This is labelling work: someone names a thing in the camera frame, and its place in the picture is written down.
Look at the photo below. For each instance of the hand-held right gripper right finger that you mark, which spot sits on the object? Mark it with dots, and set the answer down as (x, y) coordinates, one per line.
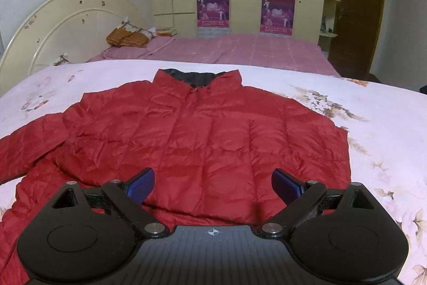
(283, 186)

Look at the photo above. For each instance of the brown wooden door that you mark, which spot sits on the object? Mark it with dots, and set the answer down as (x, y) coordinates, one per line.
(360, 11)

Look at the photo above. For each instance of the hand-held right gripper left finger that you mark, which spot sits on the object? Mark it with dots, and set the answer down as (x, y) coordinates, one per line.
(141, 186)

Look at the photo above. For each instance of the pink floral bed cover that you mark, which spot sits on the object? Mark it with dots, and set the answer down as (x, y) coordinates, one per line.
(383, 124)

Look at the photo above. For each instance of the purple wall poster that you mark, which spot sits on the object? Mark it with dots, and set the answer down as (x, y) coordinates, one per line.
(213, 13)
(277, 14)

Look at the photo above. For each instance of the orange patterned packet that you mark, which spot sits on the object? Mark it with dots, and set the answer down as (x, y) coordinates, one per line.
(128, 36)

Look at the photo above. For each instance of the cream wooden headboard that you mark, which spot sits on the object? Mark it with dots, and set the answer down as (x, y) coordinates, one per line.
(66, 24)

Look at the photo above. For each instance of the pink checked bed sheet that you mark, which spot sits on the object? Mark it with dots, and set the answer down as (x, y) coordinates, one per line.
(267, 53)

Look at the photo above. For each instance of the red puffer jacket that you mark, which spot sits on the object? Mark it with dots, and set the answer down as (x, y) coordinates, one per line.
(200, 138)

